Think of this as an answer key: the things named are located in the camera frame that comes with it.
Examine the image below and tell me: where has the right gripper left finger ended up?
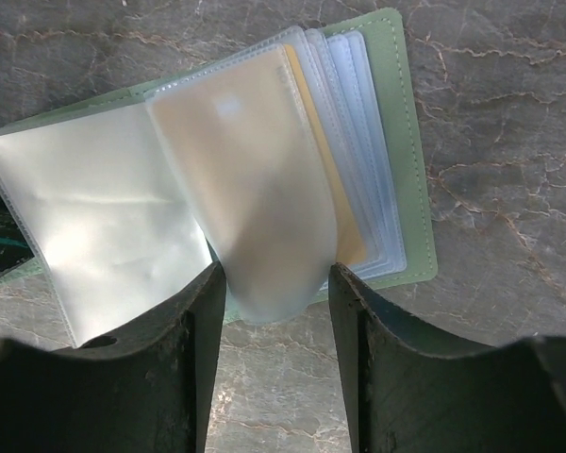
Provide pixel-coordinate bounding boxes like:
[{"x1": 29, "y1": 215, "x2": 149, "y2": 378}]
[{"x1": 0, "y1": 263, "x2": 226, "y2": 452}]

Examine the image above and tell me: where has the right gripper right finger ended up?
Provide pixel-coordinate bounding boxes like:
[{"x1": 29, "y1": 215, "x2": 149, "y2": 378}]
[{"x1": 328, "y1": 264, "x2": 566, "y2": 452}]

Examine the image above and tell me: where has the green card holder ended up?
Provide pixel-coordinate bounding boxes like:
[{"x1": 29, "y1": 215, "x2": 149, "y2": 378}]
[{"x1": 0, "y1": 8, "x2": 438, "y2": 345}]

